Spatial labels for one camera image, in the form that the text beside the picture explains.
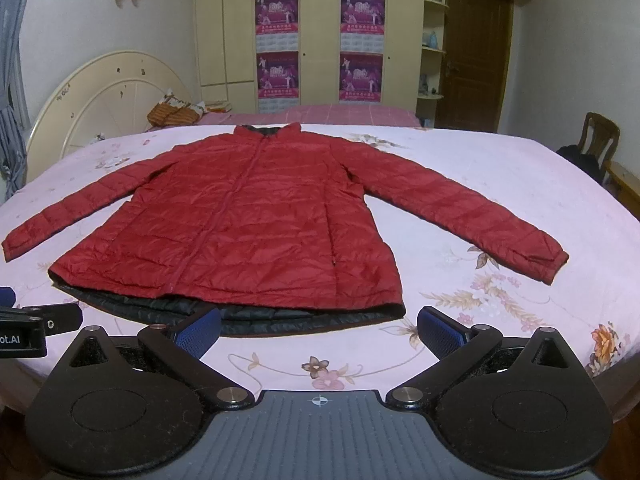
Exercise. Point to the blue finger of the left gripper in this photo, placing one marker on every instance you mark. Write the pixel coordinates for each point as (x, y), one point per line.
(7, 297)
(58, 318)

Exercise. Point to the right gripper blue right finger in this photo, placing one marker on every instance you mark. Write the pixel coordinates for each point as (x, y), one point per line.
(461, 351)

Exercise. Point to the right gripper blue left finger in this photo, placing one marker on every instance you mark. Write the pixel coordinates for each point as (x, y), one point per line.
(178, 350)

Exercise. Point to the red puffer jacket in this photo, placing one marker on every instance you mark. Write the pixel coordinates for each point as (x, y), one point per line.
(271, 226)

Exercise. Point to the cream round headboard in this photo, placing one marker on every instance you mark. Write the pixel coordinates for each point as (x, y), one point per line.
(107, 97)

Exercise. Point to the orange patterned pillow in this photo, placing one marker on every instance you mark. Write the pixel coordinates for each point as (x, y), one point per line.
(173, 112)

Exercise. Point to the wooden chair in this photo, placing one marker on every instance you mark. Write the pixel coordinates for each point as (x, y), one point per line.
(596, 146)

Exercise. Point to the pink checkered mattress cover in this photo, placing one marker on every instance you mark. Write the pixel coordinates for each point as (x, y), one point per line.
(331, 114)

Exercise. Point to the lower right purple poster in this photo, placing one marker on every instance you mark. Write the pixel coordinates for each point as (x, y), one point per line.
(360, 77)

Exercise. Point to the purple poster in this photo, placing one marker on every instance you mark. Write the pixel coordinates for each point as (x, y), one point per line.
(277, 75)
(365, 17)
(276, 16)
(360, 77)

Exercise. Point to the lower left purple poster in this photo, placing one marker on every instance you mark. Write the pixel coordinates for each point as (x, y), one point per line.
(277, 75)

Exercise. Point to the corner open shelf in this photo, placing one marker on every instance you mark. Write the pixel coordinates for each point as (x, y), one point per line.
(433, 53)

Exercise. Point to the grey curtain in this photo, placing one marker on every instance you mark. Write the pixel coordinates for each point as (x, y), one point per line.
(14, 113)

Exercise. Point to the brown wooden door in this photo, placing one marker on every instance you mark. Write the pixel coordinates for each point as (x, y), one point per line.
(477, 41)

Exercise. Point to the upper left purple poster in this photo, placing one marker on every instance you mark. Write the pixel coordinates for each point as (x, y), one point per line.
(276, 16)

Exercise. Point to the upper right purple poster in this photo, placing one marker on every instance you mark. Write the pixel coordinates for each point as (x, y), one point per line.
(365, 17)

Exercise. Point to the cream wardrobe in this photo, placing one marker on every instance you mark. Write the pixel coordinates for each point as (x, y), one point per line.
(227, 47)

